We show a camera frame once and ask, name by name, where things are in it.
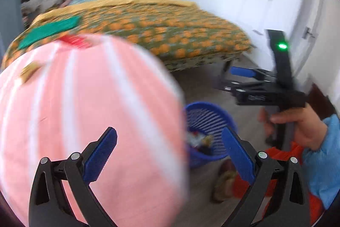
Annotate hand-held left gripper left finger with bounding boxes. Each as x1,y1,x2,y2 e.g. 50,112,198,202
28,126,118,227

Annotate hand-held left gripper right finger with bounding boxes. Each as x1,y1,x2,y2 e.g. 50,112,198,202
220,127,311,227

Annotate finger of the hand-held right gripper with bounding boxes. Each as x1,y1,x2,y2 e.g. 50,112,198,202
218,78,266,96
230,67,277,82

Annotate blue plastic waste basket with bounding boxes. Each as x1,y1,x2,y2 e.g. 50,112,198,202
183,101,238,169

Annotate gold black wrapper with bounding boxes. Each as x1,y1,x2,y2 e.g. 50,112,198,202
21,62,40,82

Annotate person's right forearm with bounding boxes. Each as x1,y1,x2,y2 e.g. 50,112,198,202
301,114,340,210

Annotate person's right hand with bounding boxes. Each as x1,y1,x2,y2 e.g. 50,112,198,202
259,106,328,151

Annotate brown fuzzy slipper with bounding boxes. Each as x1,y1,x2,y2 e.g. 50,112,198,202
212,160,237,202

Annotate person's orange pants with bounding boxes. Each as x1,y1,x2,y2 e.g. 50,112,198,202
231,140,324,219

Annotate orange striped tablecloth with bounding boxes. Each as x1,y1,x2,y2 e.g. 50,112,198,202
0,34,190,227

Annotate dark wooden furniture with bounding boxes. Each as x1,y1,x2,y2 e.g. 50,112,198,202
308,83,336,121

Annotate orange flower quilt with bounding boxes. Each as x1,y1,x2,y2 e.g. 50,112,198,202
1,0,253,70

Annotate long red wrapper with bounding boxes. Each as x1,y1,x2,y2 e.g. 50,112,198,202
59,35,93,49

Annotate green folded cloth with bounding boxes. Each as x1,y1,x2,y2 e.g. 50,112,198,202
18,16,81,49

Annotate pile of clothes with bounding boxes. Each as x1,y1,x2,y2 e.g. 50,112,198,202
21,0,40,24

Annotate blue grey curtain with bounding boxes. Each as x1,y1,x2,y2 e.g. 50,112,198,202
0,0,35,57

